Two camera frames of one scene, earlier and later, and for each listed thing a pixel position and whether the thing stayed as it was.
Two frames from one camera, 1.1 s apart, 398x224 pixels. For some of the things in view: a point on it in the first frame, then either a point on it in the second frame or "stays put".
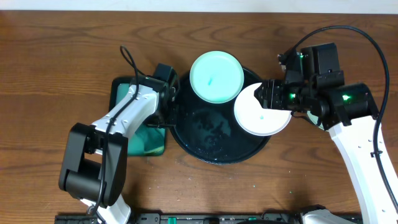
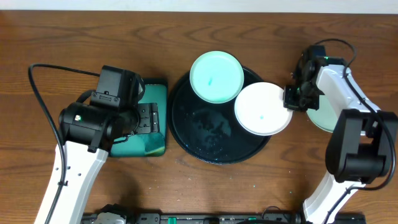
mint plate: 216,76 stays put
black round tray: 209,132 stays put
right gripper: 268,94 to 292,98
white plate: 255,120 stays put
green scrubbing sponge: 154,141 stays put
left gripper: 171,104 to 149,117
